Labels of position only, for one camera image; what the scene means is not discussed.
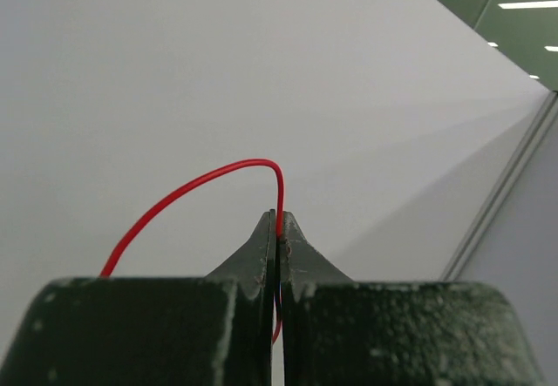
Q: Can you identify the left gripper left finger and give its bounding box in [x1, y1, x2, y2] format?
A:
[1, 211, 276, 385]

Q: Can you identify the thin red wire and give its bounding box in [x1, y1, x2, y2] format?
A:
[99, 158, 287, 346]

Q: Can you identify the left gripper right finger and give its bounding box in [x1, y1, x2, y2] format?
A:
[279, 213, 545, 385]

